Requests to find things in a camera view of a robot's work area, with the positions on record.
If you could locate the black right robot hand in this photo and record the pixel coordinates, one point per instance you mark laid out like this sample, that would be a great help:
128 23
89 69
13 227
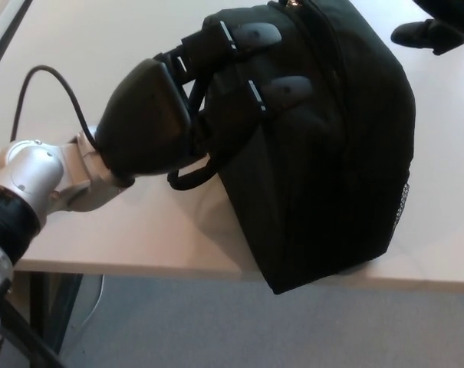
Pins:
442 32

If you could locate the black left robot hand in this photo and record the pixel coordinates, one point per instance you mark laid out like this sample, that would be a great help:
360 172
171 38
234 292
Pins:
139 119

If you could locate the black fabric lunch bag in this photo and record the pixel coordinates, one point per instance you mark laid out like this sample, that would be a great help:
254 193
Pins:
331 172

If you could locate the black table leg frame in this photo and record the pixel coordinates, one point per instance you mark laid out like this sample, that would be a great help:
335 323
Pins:
51 303

